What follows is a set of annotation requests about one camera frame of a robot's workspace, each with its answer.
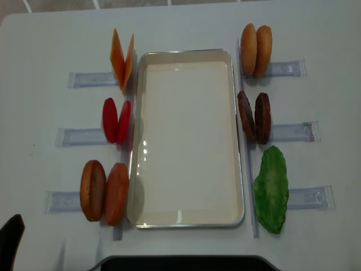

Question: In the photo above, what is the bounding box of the right brown meat patty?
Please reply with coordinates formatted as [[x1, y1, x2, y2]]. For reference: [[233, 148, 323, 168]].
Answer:
[[254, 93, 271, 145]]

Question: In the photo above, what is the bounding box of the clear lettuce holder rail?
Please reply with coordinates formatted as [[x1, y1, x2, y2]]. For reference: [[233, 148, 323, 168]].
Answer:
[[287, 185, 335, 210]]

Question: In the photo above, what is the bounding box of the clear left long rail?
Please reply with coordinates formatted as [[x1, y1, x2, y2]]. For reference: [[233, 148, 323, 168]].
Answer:
[[113, 84, 137, 241]]

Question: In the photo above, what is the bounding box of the tan bun slice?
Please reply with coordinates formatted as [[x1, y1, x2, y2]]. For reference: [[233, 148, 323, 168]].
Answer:
[[254, 25, 272, 78], [240, 23, 257, 76]]

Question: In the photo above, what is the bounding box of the clear bun holder rail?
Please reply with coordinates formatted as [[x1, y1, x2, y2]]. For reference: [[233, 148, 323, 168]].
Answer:
[[241, 59, 307, 79]]

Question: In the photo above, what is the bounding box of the green lettuce leaf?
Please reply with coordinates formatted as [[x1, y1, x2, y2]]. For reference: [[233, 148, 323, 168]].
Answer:
[[253, 146, 289, 234]]

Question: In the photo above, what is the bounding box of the clear bread holder rail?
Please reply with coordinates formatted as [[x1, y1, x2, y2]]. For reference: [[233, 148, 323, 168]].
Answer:
[[43, 191, 82, 213]]

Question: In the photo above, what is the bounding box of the brown bread slice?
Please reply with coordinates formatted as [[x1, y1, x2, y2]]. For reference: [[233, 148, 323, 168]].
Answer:
[[104, 163, 129, 226], [80, 160, 107, 222]]

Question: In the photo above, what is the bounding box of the right red tomato slice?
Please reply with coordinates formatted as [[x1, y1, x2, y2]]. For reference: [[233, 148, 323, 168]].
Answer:
[[116, 100, 131, 145]]

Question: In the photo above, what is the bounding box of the left brown meat patty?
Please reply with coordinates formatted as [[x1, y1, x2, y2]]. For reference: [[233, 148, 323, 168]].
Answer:
[[237, 90, 256, 142]]

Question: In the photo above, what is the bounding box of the clear long rail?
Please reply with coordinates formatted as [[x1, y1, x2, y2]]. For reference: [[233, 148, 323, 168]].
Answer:
[[237, 37, 259, 239], [113, 84, 137, 241]]

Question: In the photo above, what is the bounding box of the brown meat patty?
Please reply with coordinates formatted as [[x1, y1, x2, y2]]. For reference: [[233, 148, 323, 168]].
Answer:
[[254, 93, 271, 145], [237, 90, 256, 142]]

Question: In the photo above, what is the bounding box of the right orange cheese slice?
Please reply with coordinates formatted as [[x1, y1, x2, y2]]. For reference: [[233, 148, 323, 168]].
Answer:
[[123, 35, 134, 89]]

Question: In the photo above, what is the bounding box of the clear tomato holder rail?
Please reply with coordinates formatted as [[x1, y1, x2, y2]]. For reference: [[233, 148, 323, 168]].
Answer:
[[55, 128, 109, 147]]

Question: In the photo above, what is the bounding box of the red tomato slice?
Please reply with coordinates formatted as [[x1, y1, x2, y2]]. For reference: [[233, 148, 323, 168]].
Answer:
[[102, 98, 118, 143], [116, 100, 131, 145]]

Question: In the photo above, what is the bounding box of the left red tomato slice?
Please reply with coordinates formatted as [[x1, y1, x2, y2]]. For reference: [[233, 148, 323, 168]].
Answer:
[[102, 98, 118, 143]]

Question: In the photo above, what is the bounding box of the right tan bun slice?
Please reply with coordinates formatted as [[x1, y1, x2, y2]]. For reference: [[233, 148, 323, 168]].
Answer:
[[254, 25, 272, 78]]

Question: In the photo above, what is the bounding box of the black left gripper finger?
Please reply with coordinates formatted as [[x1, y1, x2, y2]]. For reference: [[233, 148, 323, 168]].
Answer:
[[0, 214, 25, 270]]

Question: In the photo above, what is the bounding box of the clear right long rail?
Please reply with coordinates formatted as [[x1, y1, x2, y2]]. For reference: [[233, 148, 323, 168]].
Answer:
[[237, 37, 259, 239]]

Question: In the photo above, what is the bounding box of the orange cheese slice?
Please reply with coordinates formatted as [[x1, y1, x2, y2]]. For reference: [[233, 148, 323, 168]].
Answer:
[[123, 35, 134, 89], [110, 29, 125, 92]]

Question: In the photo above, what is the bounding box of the clear cheese holder rail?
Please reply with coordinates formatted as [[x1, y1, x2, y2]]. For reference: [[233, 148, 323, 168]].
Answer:
[[67, 72, 118, 89]]

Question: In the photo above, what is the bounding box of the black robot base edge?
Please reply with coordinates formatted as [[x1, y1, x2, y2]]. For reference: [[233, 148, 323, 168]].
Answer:
[[91, 255, 277, 270]]

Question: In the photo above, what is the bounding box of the left tan bun slice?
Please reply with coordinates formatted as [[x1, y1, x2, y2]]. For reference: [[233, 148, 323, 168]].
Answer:
[[240, 23, 257, 76]]

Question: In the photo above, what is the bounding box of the clear patty holder rail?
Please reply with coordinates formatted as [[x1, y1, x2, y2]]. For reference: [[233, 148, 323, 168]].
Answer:
[[270, 121, 320, 142]]

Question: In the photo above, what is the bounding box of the left orange cheese slice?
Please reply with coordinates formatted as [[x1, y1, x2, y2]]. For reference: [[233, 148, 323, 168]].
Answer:
[[110, 29, 125, 92]]

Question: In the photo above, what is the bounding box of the white rectangular metal tray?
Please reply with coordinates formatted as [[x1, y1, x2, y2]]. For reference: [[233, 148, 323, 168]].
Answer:
[[126, 49, 244, 229]]

